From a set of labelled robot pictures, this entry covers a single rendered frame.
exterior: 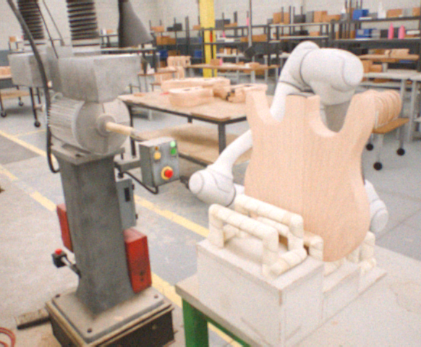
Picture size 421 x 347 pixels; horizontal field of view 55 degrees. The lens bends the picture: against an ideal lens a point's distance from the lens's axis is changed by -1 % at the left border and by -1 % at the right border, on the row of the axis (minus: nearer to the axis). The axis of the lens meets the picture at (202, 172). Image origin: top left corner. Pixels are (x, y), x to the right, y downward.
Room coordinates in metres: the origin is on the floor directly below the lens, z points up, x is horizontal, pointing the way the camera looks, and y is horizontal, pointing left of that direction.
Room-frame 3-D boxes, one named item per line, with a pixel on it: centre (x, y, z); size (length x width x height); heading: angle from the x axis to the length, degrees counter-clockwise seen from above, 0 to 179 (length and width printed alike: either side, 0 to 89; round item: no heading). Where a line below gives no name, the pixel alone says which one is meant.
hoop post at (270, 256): (0.74, -0.13, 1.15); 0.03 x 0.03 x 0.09
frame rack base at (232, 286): (0.84, -0.11, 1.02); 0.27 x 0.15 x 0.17; 40
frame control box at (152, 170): (1.90, 0.26, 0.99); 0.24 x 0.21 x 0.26; 40
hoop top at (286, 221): (0.86, -0.14, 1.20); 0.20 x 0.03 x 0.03; 39
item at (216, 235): (0.88, -0.02, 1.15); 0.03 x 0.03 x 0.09
